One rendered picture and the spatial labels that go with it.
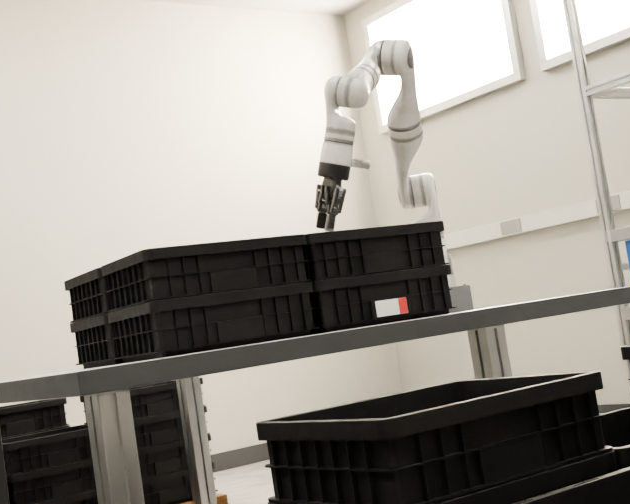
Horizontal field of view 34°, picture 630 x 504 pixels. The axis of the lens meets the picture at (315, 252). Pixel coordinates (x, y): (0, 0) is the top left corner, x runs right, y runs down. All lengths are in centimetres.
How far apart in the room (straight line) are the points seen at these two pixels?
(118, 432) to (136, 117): 435
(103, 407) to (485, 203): 449
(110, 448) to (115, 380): 12
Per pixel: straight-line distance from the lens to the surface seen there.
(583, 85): 446
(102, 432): 179
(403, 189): 287
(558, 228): 571
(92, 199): 581
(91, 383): 173
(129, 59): 613
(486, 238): 602
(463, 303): 287
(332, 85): 241
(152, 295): 219
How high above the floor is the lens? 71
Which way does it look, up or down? 4 degrees up
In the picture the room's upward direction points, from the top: 9 degrees counter-clockwise
